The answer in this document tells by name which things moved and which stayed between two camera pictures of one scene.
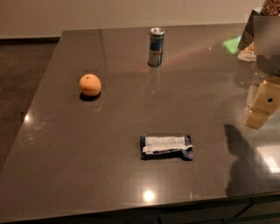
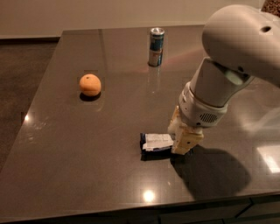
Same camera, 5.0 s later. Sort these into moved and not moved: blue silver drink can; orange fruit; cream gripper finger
Moved: cream gripper finger
Not moved: blue silver drink can; orange fruit
